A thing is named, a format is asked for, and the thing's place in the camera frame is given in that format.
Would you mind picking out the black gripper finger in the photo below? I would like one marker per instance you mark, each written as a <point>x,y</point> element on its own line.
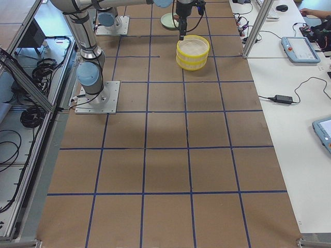
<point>182,27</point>

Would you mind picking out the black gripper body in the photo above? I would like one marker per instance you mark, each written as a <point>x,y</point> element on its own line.
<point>183,8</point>

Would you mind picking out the yellow steamer layer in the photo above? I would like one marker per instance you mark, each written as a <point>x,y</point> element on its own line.
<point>193,46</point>
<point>185,64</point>

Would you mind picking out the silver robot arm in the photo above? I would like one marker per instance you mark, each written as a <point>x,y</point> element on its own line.
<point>90,71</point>

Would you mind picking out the person hand at desk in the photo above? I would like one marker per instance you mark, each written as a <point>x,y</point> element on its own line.
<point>309,12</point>

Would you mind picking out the light green plate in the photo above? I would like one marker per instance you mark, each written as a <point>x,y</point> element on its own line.
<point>168,22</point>

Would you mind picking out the black computer mouse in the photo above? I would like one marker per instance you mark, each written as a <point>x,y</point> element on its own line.
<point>282,8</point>

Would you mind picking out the blue teach pendant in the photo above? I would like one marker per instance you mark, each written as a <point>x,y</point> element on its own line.
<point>299,50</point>
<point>322,130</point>

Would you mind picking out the black power adapter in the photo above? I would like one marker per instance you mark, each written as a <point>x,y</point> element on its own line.
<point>281,99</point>

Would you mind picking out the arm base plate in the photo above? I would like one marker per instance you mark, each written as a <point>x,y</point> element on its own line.
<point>112,26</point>
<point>105,102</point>

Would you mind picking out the aluminium frame post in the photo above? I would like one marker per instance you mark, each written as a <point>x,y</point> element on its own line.
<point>259,21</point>

